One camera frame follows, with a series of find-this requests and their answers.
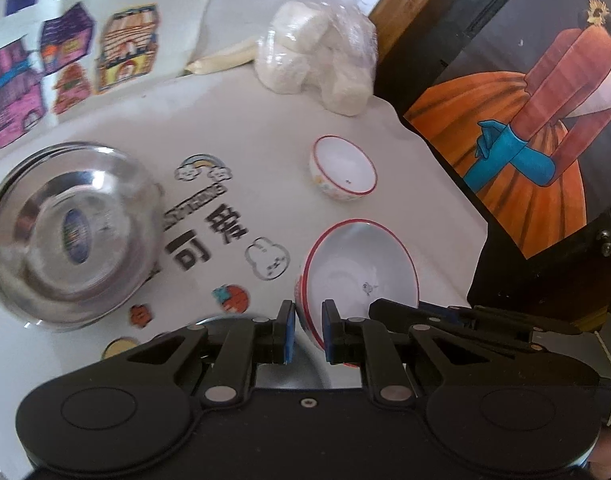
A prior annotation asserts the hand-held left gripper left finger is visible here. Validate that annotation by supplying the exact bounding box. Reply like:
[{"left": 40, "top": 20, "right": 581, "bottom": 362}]
[{"left": 100, "top": 300, "right": 297, "bottom": 408}]

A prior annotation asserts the white red-rimmed ceramic bowl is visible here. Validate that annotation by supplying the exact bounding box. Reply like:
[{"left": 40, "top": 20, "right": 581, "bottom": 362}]
[
  {"left": 294, "top": 219, "right": 420, "bottom": 367},
  {"left": 308, "top": 135, "right": 377, "bottom": 203}
]

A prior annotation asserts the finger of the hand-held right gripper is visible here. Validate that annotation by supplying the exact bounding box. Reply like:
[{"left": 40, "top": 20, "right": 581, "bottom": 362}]
[
  {"left": 433, "top": 304, "right": 579, "bottom": 348},
  {"left": 368, "top": 298, "right": 436, "bottom": 327}
]

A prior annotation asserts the coloured houses drawing sheet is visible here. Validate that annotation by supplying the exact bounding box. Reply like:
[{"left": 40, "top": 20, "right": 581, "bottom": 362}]
[{"left": 0, "top": 0, "right": 231, "bottom": 153}]

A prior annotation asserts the clear bag of white buns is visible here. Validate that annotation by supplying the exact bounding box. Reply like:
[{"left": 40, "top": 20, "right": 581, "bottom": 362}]
[{"left": 254, "top": 0, "right": 379, "bottom": 117}]

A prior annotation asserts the pale rolled paper tube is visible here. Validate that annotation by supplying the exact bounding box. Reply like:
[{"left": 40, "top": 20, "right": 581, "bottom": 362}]
[{"left": 186, "top": 42, "right": 259, "bottom": 75}]

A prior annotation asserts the orange dress figure painting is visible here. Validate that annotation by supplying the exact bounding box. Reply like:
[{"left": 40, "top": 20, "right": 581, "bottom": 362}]
[{"left": 403, "top": 0, "right": 611, "bottom": 261}]

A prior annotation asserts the brown wooden frame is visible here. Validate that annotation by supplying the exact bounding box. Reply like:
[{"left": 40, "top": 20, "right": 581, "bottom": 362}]
[{"left": 369, "top": 0, "right": 441, "bottom": 93}]

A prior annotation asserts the white cartoon printed tablecloth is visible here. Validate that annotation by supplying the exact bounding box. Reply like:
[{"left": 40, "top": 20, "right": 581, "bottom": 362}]
[{"left": 0, "top": 55, "right": 491, "bottom": 466}]

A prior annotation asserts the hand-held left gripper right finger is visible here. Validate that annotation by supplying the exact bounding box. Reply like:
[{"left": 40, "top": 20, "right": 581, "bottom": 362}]
[{"left": 321, "top": 299, "right": 603, "bottom": 407}]

